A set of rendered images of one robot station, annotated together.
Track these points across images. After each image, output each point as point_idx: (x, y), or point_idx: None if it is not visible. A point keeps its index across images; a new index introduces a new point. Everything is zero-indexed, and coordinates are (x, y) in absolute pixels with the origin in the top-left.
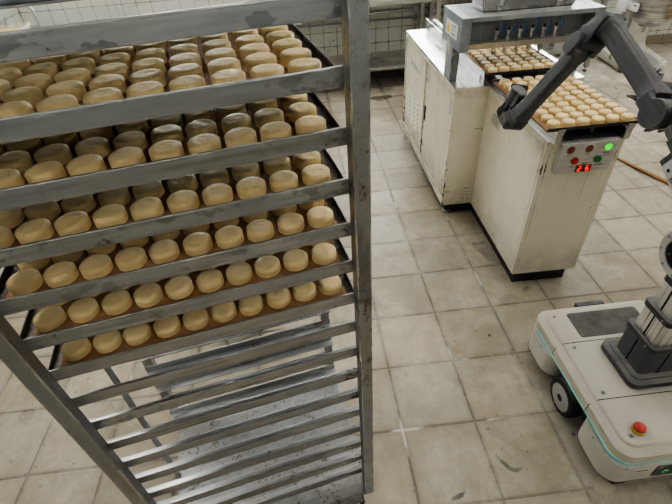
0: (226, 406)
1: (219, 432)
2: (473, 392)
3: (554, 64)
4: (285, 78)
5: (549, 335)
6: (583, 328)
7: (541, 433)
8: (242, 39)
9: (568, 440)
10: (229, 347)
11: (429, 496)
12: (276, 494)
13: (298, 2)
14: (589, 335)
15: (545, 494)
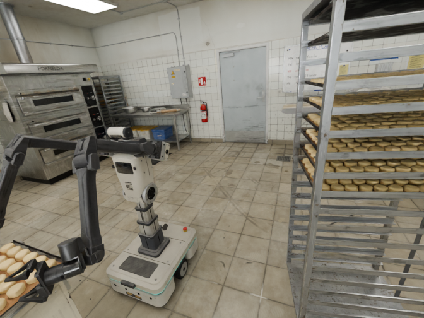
0: (350, 199)
1: (353, 205)
2: (213, 299)
3: (86, 187)
4: (321, 77)
5: (168, 274)
6: (152, 267)
7: (200, 269)
8: (346, 78)
9: (193, 262)
10: (378, 285)
11: (260, 267)
12: (332, 260)
13: (317, 60)
14: (154, 263)
15: (217, 252)
